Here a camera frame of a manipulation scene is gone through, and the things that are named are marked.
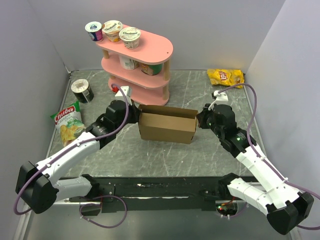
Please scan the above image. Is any brown cardboard box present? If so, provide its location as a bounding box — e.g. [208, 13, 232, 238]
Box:
[138, 104, 198, 144]

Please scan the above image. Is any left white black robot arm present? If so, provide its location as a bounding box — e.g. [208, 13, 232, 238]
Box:
[15, 100, 140, 214]

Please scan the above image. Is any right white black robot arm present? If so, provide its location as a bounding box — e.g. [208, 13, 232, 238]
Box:
[196, 103, 314, 235]

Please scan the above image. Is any yellow Lays chips bag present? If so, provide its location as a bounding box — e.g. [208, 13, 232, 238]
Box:
[207, 69, 245, 87]

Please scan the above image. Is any black can with white lid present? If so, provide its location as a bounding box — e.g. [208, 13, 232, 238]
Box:
[71, 79, 94, 104]

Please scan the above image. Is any green can on middle shelf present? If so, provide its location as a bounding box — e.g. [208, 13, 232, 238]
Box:
[140, 63, 163, 76]

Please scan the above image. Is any green Chuba chips bag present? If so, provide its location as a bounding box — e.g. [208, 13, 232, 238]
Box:
[50, 100, 86, 147]

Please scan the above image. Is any white cup on middle shelf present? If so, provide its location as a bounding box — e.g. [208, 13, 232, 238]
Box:
[119, 55, 139, 70]

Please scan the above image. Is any pink three-tier shelf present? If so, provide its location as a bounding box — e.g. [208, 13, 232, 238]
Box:
[96, 30, 174, 106]

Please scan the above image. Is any white Chobani yogurt cup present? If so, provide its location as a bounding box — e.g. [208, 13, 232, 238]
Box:
[119, 27, 141, 50]

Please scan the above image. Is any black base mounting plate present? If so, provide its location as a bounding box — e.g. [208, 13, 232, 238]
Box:
[69, 176, 238, 213]

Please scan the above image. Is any orange Chobani yogurt cup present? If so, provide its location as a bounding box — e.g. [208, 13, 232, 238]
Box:
[102, 20, 123, 43]

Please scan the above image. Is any blue white yogurt cup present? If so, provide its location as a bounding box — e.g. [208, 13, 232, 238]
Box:
[84, 21, 103, 42]

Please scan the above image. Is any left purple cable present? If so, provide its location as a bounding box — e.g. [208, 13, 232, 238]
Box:
[13, 82, 130, 216]

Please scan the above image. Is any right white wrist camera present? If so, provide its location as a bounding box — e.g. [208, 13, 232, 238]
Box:
[208, 90, 229, 111]

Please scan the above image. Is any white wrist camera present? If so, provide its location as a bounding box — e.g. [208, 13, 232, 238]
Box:
[111, 84, 132, 100]
[208, 90, 229, 111]

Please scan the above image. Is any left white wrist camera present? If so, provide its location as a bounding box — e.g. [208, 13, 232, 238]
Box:
[111, 84, 132, 100]

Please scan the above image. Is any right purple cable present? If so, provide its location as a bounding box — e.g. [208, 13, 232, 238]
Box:
[217, 82, 320, 230]

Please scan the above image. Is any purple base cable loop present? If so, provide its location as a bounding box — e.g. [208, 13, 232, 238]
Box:
[79, 194, 128, 229]

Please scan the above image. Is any aluminium frame rail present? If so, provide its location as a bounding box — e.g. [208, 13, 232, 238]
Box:
[13, 200, 88, 240]

